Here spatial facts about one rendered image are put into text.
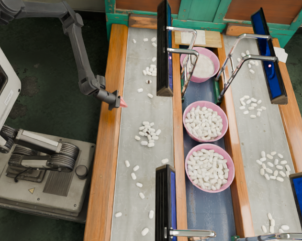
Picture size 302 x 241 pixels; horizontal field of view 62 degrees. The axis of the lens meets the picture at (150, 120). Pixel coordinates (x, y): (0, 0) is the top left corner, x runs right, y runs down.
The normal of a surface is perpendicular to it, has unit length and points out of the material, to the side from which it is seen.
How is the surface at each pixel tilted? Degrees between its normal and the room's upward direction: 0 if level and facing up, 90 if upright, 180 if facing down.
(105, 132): 0
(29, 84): 0
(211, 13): 90
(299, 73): 0
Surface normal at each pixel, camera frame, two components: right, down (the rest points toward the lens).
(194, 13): -0.02, 0.88
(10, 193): 0.10, -0.47
